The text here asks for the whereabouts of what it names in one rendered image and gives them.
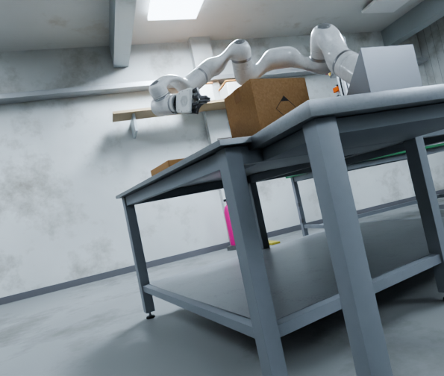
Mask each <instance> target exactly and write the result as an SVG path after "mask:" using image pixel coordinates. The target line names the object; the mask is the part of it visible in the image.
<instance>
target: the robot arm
mask: <svg viewBox="0 0 444 376"><path fill-rule="evenodd" d="M358 55H359V54H358V53H356V52H354V51H352V50H351V49H349V48H348V47H347V45H346V43H345V40H344V39H343V36H342V34H341V33H340V31H339V30H338V29H337V28H336V27H335V26H334V25H332V24H329V23H322V24H319V25H317V26H316V27H315V28H314V29H313V30H312V33H311V36H310V56H309V57H305V56H303V55H302V54H301V53H300V52H299V51H298V50H297V49H296V48H293V47H290V46H284V47H277V48H271V49H269V50H268V51H266V52H265V53H264V55H263V56H262V58H261V59H260V60H259V62H258V63H256V64H253V63H252V57H251V48H250V45H249V44H248V42H247V41H246V40H243V39H238V40H235V41H233V42H232V43H231V44H230V45H229V46H228V47H227V48H226V50H225V51H224V52H223V53H221V54H220V55H219V56H216V57H211V58H208V59H206V60H204V61H203V62H202V63H200V64H199V65H198V66H197V67H196V68H194V70H193V71H191V72H190V73H189V74H188V75H187V76H185V77H184V78H182V77H180V76H177V75H163V76H161V77H159V78H158V79H157V80H156V81H154V82H153V83H152V84H150V86H149V87H148V91H149V92H150V94H151V97H152V98H153V100H152V101H151V111H152V112H153V114H154V115H156V116H165V115H172V114H175V115H176V114H178V113H180V114H198V112H199V109H200V107H201V106H202V105H203V104H207V103H208V102H210V97H207V95H201V94H200V93H199V90H200V89H201V88H202V87H203V86H204V85H205V84H206V83H207V82H208V81H209V80H211V79H212V78H213V77H215V76H217V75H220V74H221V73H222V72H223V71H224V69H225V67H226V66H227V64H228V61H229V60H231V62H232V66H233V71H234V77H235V80H236V82H237V83H238V84H239V85H243V84H244V83H245V82H246V81H248V80H249V79H258V78H261V77H262V76H263V75H264V74H266V73H267V72H269V71H272V70H276V69H285V68H297V69H303V70H306V71H308V72H312V73H314V74H317V75H326V74H328V73H330V72H332V73H333V74H335V75H336V76H337V77H339V78H341V79H342V80H344V81H345V82H346V83H348V84H350V83H351V78H352V75H353V72H354V68H355V65H356V62H357V58H358ZM168 85H172V86H173V87H174V88H175V89H176V90H177V91H178V92H179V93H177V94H174V95H172V94H170V93H169V91H168V89H167V86H168ZM199 99H200V100H199Z"/></svg>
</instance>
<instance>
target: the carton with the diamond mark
mask: <svg viewBox="0 0 444 376"><path fill-rule="evenodd" d="M307 100H310V99H309V95H308V91H307V85H306V81H305V78H258V79H249V80H248V81H246V82H245V83H244V84H243V85H242V86H240V87H238V88H236V89H235V90H234V91H233V92H232V93H231V94H230V95H229V96H227V97H226V98H224V101H225V108H226V111H227V115H228V122H229V126H230V129H231V136H232V138H237V137H250V136H253V135H254V134H256V133H257V132H258V131H261V130H262V129H264V128H265V127H266V126H268V125H270V124H272V123H273V122H274V121H276V120H277V119H280V118H281V117H282V116H284V115H285V114H287V113H289V112H290V111H291V110H293V109H295V108H297V107H298V106H299V105H301V104H303V103H305V102H306V101H307Z"/></svg>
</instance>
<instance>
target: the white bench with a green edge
mask: <svg viewBox="0 0 444 376"><path fill-rule="evenodd" d="M425 149H426V153H427V155H429V154H434V153H438V152H441V151H444V143H440V144H435V145H429V146H425ZM401 160H407V154H406V151H401V152H398V153H395V154H388V155H385V156H382V157H376V158H373V159H370V160H364V161H361V162H358V163H353V164H349V165H346V167H347V171H352V170H356V169H363V168H367V167H371V166H378V165H382V164H386V163H393V162H397V161H401ZM287 178H290V179H291V182H292V186H293V192H294V196H295V200H296V206H297V210H298V217H299V220H300V224H301V230H302V234H303V236H307V235H309V234H308V230H307V229H308V228H324V224H323V223H322V224H319V225H307V224H306V220H305V217H304V210H303V207H302V202H301V196H300V192H299V189H298V183H297V181H304V180H308V179H312V178H313V173H312V172H309V173H305V174H300V175H293V176H289V177H286V179H287ZM437 198H444V194H438V195H437ZM412 204H418V202H417V199H416V200H415V201H409V202H406V203H403V204H397V205H394V206H391V207H385V208H382V209H379V210H373V211H370V212H367V213H361V214H358V215H357V217H358V218H362V217H365V216H371V215H374V214H377V213H383V212H386V211H389V210H394V209H397V208H400V207H406V206H409V205H412Z"/></svg>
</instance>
